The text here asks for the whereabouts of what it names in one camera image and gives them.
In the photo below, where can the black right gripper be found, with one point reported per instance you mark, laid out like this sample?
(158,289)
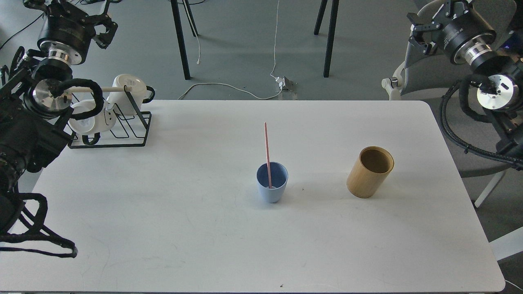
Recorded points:
(457,29)

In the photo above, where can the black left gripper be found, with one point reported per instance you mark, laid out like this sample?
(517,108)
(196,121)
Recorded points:
(70,29)

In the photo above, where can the blue plastic cup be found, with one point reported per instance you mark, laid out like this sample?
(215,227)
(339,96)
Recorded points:
(279,179)

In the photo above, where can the pink chopstick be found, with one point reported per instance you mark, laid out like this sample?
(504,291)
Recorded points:
(267,156)

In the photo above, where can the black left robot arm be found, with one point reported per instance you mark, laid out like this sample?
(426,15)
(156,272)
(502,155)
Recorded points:
(38,97)

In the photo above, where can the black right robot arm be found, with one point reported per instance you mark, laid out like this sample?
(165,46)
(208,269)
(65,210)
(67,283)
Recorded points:
(491,92)

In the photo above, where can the grey office chair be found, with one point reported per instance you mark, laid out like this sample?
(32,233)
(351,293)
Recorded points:
(418,72)

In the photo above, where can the wooden rack rod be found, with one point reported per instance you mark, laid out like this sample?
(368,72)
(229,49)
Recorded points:
(114,88)

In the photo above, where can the white mug upper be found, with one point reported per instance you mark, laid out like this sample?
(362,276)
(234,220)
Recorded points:
(136,90)

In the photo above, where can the white mug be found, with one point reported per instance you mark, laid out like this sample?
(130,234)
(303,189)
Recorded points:
(101,122)
(136,90)

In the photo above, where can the black table leg left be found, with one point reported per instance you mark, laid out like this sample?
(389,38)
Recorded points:
(176,14)

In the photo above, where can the black table leg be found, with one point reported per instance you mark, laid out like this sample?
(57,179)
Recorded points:
(331,31)
(176,14)

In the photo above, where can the white mug lower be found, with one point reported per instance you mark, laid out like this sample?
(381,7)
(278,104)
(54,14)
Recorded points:
(101,122)

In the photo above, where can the black table leg right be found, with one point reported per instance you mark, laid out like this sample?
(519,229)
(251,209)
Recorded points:
(331,31)

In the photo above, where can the bamboo cylindrical holder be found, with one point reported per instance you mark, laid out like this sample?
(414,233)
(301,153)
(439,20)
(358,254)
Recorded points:
(369,171)

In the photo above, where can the black wire mug rack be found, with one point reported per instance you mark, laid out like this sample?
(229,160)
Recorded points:
(128,131)

